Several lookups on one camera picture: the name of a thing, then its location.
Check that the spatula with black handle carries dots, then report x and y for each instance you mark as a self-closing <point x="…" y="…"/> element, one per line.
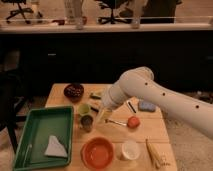
<point x="131" y="107"/>

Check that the white cup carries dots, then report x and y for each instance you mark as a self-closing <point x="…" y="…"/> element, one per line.
<point x="130" y="150"/>

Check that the black office chair left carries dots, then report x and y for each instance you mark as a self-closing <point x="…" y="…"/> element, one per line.
<point x="23" y="11"/>

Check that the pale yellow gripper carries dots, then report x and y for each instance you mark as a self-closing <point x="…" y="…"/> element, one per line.
<point x="103" y="114"/>

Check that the dark red bowl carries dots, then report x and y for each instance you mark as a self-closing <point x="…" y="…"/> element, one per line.
<point x="74" y="92"/>

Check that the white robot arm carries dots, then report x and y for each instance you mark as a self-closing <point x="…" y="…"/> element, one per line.
<point x="139" y="83"/>

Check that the small metal cup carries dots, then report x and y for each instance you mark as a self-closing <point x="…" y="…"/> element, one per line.
<point x="87" y="122"/>

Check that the orange bowl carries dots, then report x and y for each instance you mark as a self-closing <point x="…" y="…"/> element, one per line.
<point x="97" y="154"/>

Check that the black office chair centre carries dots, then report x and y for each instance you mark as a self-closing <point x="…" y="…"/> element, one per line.
<point x="111" y="5"/>

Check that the black office chair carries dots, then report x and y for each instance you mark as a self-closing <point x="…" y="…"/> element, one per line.
<point x="111" y="5"/>
<point x="23" y="11"/>

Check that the black chair at left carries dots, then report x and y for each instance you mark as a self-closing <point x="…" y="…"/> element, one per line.
<point x="9" y="81"/>

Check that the red tomato toy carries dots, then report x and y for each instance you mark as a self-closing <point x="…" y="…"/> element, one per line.
<point x="133" y="122"/>

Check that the green plastic tray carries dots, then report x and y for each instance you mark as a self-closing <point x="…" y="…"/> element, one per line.
<point x="39" y="126"/>

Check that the grey towel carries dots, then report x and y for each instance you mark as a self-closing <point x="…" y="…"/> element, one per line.
<point x="55" y="148"/>

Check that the small dark brush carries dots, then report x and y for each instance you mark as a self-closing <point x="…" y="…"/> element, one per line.
<point x="94" y="109"/>

